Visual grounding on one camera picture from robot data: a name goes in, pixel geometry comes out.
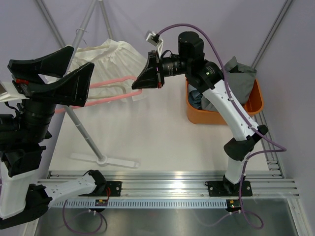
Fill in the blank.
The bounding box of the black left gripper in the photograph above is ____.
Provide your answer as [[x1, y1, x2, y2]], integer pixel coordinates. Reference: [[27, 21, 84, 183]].
[[9, 46, 95, 143]]

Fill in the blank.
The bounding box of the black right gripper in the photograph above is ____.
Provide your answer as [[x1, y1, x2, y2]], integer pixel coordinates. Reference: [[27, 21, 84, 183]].
[[132, 51, 191, 89]]

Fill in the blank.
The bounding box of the pink hanger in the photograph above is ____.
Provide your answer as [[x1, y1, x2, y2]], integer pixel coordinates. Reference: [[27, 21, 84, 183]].
[[54, 75, 143, 114]]

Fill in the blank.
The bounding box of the white pleated skirt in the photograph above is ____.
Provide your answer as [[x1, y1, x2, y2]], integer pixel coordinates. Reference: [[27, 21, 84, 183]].
[[44, 39, 148, 104]]

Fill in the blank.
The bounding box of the cream plastic hanger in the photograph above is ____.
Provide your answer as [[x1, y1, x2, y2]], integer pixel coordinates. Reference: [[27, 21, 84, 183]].
[[88, 85, 126, 100]]

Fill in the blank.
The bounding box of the blue denim skirt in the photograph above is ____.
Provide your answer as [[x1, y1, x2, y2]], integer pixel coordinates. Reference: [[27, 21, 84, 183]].
[[188, 90, 202, 110]]

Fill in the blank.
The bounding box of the grey pleated skirt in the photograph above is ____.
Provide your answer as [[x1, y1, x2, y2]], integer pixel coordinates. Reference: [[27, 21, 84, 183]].
[[201, 56, 258, 113]]

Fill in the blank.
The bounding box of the cream hanger of white skirt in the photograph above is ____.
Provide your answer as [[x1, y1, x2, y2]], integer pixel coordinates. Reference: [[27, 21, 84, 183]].
[[76, 44, 109, 53]]

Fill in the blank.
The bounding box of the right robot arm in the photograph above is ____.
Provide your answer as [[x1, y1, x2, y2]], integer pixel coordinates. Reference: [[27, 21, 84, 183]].
[[132, 31, 268, 195]]

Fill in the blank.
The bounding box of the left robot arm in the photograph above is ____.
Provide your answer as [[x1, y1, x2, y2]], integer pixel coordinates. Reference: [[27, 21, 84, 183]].
[[0, 46, 107, 229]]

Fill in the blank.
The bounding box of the silver clothes rack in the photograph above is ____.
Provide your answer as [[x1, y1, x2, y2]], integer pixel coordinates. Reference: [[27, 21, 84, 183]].
[[64, 0, 140, 168]]

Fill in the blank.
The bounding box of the orange plastic basket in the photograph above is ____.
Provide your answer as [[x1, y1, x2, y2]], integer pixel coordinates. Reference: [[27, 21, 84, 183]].
[[186, 79, 264, 125]]

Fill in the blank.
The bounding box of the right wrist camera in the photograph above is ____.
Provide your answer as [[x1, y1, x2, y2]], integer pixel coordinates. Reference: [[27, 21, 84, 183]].
[[145, 30, 164, 56]]

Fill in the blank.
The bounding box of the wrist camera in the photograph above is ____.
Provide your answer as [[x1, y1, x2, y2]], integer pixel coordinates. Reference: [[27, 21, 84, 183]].
[[0, 82, 26, 102], [145, 30, 164, 56]]

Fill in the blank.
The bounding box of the left frame post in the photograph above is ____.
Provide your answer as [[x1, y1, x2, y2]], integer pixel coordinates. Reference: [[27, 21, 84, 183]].
[[34, 0, 66, 48]]

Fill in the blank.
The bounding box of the frame post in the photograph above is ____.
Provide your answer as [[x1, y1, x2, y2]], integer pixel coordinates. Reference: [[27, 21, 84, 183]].
[[251, 0, 295, 69], [34, 0, 66, 48]]

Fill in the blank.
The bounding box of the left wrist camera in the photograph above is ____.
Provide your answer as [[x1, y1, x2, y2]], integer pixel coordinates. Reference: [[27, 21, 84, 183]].
[[0, 82, 26, 102]]

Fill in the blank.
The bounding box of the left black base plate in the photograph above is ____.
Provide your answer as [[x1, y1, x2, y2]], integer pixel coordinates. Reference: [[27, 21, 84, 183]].
[[80, 181, 122, 197]]

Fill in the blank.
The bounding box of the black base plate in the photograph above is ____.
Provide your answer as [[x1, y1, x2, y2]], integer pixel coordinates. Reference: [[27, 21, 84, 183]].
[[80, 181, 122, 197], [205, 176, 253, 197]]

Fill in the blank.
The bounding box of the white slotted cable duct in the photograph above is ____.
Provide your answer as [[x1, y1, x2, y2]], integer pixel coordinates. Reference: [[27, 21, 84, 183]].
[[54, 198, 227, 209]]

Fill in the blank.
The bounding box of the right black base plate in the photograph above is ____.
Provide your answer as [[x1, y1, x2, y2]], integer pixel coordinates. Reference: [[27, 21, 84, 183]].
[[205, 176, 253, 197]]

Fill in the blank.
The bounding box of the aluminium mounting rail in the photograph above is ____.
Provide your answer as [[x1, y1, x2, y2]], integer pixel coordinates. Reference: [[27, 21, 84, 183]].
[[36, 169, 300, 199]]

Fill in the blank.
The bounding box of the right frame post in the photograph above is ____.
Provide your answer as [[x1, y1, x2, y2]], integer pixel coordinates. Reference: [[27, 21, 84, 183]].
[[251, 0, 295, 69]]

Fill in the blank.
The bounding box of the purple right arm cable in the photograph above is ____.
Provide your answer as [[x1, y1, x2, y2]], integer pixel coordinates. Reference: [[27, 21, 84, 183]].
[[157, 24, 287, 229]]

